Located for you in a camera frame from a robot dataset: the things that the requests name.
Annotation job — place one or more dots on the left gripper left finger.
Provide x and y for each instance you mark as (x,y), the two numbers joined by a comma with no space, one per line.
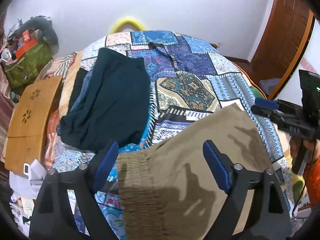
(52,216)

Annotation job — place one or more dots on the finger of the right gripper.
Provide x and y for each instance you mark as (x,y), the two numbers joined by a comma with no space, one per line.
(270,113)
(267,104)

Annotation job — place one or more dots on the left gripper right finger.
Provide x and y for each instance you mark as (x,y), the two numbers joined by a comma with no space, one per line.
(268,216)

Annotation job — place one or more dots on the olive green pants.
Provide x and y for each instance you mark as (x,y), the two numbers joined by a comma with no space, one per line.
(168,190)

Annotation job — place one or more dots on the person right hand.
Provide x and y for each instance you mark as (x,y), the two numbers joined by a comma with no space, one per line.
(295,143)

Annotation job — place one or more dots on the white sliding wardrobe door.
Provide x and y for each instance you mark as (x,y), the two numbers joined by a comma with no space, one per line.
(295,86)

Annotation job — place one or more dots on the blue patchwork bedspread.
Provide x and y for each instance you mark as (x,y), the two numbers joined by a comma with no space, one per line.
(189,79)

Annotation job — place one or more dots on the brown wooden door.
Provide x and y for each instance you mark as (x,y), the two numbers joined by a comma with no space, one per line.
(283,43)

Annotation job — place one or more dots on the wooden lap desk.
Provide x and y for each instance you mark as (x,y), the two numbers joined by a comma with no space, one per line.
(27,130)

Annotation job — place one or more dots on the dark navy folded garment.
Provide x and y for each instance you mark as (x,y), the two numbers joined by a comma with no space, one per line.
(114,107)

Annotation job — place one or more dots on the green storage basket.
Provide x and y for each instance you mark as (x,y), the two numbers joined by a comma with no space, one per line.
(27,67)

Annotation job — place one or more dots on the yellow foam tube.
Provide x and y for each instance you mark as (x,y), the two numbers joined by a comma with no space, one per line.
(127,21)

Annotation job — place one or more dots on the orange box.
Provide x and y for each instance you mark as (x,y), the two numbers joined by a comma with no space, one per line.
(25,47)

